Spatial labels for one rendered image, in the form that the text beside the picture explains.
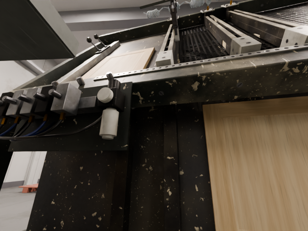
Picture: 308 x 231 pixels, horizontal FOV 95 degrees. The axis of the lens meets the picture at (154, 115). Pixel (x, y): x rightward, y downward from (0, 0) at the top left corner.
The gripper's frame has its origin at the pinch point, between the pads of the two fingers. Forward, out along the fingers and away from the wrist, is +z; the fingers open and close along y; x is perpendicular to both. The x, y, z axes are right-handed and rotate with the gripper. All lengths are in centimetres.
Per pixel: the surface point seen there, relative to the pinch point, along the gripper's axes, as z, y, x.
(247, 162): 38, -59, -24
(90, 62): 5, -2, 60
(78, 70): 5, -18, 60
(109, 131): 8, -69, 18
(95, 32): 5, 292, 215
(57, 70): 5, -9, 84
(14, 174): 222, 22, 411
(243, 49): 2.6, -37.5, -24.1
